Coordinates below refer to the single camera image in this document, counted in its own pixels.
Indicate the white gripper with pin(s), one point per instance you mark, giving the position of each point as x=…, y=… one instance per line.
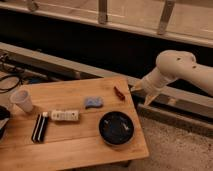
x=152, y=84

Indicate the black object at left edge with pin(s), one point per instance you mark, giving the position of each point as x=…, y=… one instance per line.
x=4, y=118

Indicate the metal bracket right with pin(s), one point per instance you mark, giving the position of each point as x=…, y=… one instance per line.
x=165, y=16

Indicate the dark ceramic bowl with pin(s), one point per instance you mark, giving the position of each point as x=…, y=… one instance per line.
x=116, y=128

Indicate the black white striped case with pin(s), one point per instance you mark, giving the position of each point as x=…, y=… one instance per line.
x=40, y=128

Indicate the white plastic cup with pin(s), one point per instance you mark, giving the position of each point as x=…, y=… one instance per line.
x=22, y=99

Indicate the metal bracket middle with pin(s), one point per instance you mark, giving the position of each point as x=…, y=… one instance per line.
x=102, y=11

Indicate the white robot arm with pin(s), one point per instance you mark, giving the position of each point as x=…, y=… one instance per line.
x=172, y=65

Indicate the blue sponge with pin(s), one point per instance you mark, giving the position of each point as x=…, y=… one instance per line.
x=93, y=102

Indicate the metal bracket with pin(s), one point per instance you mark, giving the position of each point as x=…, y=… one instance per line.
x=102, y=11
x=165, y=16

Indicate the small red brown object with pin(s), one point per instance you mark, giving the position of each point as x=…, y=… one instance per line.
x=119, y=94

